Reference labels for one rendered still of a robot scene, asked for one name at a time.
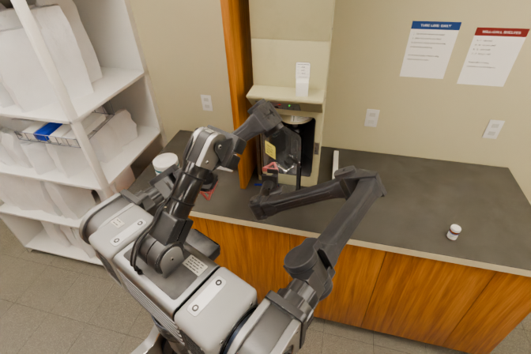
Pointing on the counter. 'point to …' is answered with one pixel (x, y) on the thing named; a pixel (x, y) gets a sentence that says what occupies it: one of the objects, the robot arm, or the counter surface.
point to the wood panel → (238, 49)
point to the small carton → (302, 87)
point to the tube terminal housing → (278, 73)
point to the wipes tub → (162, 162)
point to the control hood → (283, 95)
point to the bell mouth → (295, 119)
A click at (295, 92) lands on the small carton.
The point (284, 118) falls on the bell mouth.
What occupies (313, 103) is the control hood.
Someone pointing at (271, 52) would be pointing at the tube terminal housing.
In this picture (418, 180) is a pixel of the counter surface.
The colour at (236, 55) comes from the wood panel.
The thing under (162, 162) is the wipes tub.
